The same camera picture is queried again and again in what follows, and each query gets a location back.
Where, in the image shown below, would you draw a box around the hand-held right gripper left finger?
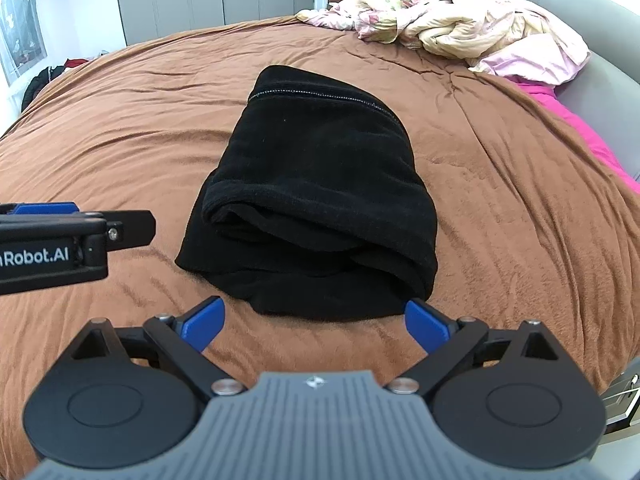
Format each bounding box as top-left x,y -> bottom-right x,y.
70,296 -> 246,398

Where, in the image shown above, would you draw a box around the crumpled floral quilt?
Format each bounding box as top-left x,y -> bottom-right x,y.
295,0 -> 592,76

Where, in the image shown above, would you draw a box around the dark clothes pile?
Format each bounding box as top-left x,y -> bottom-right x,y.
22,65 -> 68,112

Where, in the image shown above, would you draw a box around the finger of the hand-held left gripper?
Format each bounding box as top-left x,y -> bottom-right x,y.
80,209 -> 157,251
0,202 -> 82,221

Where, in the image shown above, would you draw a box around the printed sheer curtain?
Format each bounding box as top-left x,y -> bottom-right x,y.
0,0 -> 49,87

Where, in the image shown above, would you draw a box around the brown bed sheet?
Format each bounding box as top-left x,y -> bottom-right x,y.
0,14 -> 640,421

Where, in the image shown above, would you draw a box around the white metal frame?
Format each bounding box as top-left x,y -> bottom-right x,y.
599,360 -> 640,432

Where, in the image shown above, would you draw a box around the grey bed headboard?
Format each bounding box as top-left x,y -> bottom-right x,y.
492,0 -> 640,183

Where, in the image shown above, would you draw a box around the pink blanket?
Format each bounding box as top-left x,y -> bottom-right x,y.
510,76 -> 640,192

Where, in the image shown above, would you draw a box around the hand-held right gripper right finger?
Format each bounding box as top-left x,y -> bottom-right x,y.
387,299 -> 563,397

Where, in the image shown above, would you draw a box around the black pants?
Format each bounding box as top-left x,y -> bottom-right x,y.
174,64 -> 440,321

